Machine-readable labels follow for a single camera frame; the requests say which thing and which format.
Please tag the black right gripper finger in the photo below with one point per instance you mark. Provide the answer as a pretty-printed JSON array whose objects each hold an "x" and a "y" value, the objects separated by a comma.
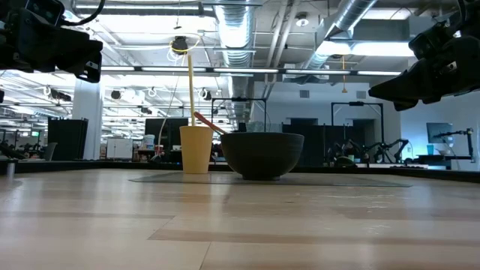
[{"x": 416, "y": 86}]

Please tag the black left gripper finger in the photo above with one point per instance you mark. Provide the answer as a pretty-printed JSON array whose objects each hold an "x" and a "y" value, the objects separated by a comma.
[{"x": 75, "y": 56}]

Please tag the long yellow straw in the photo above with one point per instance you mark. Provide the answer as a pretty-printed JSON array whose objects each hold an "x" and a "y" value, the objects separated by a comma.
[{"x": 191, "y": 90}]

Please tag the grey background monitor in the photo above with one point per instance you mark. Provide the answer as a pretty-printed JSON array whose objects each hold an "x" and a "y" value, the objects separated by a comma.
[{"x": 439, "y": 133}]

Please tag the teal cup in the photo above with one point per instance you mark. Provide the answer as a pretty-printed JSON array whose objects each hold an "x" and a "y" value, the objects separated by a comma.
[{"x": 430, "y": 149}]

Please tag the white pillar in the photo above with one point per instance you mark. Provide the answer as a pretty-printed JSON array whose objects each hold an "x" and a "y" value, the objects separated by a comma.
[{"x": 88, "y": 120}]

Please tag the black background robot arms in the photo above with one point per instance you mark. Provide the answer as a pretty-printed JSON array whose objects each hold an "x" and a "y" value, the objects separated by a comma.
[{"x": 386, "y": 146}]

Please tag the black cabinet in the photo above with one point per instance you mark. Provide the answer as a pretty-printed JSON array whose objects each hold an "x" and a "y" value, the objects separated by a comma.
[{"x": 67, "y": 138}]

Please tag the white cabinet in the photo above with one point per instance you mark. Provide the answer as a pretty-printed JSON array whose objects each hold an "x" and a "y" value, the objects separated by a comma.
[{"x": 119, "y": 148}]

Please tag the white bucket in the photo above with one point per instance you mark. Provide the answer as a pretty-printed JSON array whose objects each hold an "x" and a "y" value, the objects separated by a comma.
[{"x": 149, "y": 142}]

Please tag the black background monitors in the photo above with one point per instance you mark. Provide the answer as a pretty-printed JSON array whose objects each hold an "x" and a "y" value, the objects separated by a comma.
[{"x": 167, "y": 131}]

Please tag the yellow plastic cup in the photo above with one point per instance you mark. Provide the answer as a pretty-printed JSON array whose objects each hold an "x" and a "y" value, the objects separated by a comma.
[{"x": 195, "y": 150}]

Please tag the black bowl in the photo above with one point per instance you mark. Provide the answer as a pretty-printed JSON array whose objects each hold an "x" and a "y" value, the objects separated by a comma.
[{"x": 262, "y": 155}]

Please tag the rig beam with light strips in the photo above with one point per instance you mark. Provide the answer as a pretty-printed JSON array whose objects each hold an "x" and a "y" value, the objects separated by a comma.
[{"x": 247, "y": 70}]

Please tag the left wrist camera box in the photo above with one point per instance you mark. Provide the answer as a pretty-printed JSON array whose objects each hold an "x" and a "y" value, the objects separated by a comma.
[{"x": 45, "y": 10}]

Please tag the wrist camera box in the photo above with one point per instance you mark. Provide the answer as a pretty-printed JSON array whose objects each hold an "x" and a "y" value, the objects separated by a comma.
[
  {"x": 427, "y": 43},
  {"x": 45, "y": 10}
]

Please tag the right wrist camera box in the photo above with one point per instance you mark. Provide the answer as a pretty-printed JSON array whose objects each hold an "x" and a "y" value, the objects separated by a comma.
[{"x": 427, "y": 43}]

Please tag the black background rig frame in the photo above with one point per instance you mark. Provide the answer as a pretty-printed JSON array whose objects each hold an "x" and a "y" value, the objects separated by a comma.
[
  {"x": 356, "y": 103},
  {"x": 240, "y": 99}
]

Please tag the silver corrugated ceiling duct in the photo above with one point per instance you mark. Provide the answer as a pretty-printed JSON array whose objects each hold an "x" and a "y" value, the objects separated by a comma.
[
  {"x": 234, "y": 33},
  {"x": 348, "y": 15}
]

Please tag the black overhead camera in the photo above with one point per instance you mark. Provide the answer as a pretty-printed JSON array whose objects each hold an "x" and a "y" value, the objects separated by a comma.
[{"x": 180, "y": 45}]

